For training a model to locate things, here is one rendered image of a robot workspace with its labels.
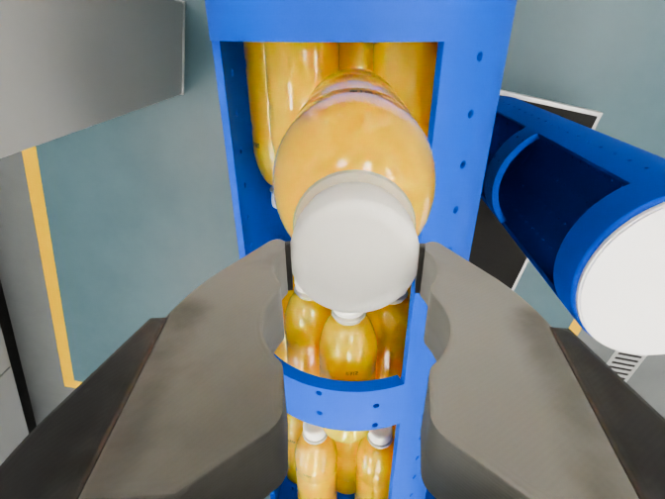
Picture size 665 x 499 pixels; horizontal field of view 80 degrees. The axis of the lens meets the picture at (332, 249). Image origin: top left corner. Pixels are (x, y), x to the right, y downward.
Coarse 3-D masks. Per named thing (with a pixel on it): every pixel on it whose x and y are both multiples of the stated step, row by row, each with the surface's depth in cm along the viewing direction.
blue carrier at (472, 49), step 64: (256, 0) 28; (320, 0) 27; (384, 0) 26; (448, 0) 27; (512, 0) 32; (448, 64) 30; (448, 128) 32; (256, 192) 53; (448, 192) 35; (320, 384) 45; (384, 384) 45
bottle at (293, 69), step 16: (272, 48) 36; (288, 48) 36; (304, 48) 36; (320, 48) 36; (336, 48) 38; (272, 64) 37; (288, 64) 36; (304, 64) 36; (320, 64) 37; (336, 64) 38; (272, 80) 38; (288, 80) 37; (304, 80) 37; (320, 80) 37; (272, 96) 39; (288, 96) 38; (304, 96) 38; (272, 112) 40; (288, 112) 38; (272, 128) 41; (288, 128) 39; (272, 144) 42
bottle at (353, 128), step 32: (320, 96) 19; (352, 96) 16; (384, 96) 18; (320, 128) 15; (352, 128) 14; (384, 128) 14; (416, 128) 16; (288, 160) 15; (320, 160) 14; (352, 160) 14; (384, 160) 14; (416, 160) 14; (288, 192) 15; (416, 192) 14; (288, 224) 15; (416, 224) 15
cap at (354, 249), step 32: (320, 192) 13; (352, 192) 11; (384, 192) 12; (320, 224) 11; (352, 224) 11; (384, 224) 11; (320, 256) 12; (352, 256) 12; (384, 256) 12; (416, 256) 12; (320, 288) 12; (352, 288) 12; (384, 288) 12
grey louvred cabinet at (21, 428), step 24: (0, 288) 194; (0, 312) 197; (0, 336) 194; (0, 360) 198; (0, 384) 201; (24, 384) 225; (0, 408) 204; (24, 408) 229; (0, 432) 208; (24, 432) 227; (0, 456) 211
